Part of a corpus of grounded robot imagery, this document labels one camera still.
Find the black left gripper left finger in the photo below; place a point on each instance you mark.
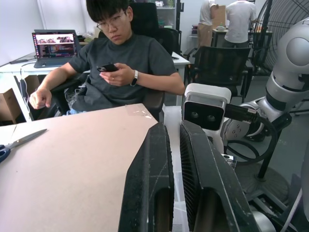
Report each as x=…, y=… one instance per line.
x=144, y=183

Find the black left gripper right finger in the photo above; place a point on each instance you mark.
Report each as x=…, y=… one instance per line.
x=210, y=178

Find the translucent white plastic syringe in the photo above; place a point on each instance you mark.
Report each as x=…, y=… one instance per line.
x=175, y=149

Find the black smartphone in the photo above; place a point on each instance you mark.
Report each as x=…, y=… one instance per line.
x=107, y=67

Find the man's left hand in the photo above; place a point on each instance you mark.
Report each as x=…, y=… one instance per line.
x=120, y=76

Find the man's right hand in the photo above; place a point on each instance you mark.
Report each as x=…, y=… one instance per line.
x=39, y=97

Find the small silver metal block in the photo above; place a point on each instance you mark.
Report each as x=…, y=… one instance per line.
x=229, y=161

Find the large black floor fan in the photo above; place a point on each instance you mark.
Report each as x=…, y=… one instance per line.
x=272, y=186

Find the clear tape strip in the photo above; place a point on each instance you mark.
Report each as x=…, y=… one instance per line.
x=138, y=111

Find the white wristband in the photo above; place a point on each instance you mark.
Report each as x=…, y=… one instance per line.
x=134, y=78

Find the black mesh visitor chair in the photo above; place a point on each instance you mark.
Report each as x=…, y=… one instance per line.
x=222, y=62

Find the small white table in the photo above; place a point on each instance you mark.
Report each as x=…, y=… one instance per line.
x=181, y=63

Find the man in dark t-shirt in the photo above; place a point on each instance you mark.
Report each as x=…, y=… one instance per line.
x=135, y=53

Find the brown cardboard box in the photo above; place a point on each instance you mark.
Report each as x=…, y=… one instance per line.
x=9, y=106

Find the person in white shirt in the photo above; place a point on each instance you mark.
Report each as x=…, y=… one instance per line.
x=239, y=19

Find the thin-framed glasses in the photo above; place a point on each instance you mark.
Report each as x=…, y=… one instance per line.
x=106, y=24

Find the seated man in grey shirt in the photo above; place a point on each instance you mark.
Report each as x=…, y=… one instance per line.
x=147, y=19

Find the person in tan trousers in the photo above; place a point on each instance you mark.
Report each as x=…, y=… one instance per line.
x=205, y=14

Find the open dark laptop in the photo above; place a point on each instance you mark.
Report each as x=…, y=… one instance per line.
x=54, y=46

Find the white desk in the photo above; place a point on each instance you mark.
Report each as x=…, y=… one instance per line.
x=14, y=66

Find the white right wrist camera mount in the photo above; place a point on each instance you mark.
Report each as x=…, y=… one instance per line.
x=207, y=94

